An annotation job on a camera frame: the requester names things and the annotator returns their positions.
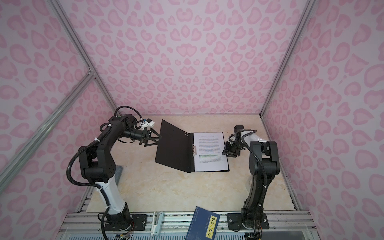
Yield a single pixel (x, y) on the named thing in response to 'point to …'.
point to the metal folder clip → (194, 150)
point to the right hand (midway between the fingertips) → (226, 152)
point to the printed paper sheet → (209, 148)
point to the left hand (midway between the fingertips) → (159, 139)
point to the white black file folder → (175, 148)
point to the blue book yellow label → (203, 225)
